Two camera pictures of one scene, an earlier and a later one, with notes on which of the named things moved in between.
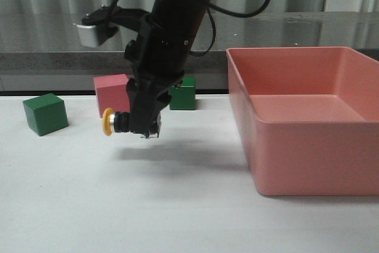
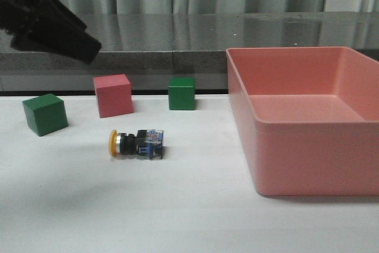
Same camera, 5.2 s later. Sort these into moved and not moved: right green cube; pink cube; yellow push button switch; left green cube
Moved: yellow push button switch
Not moved: right green cube; pink cube; left green cube
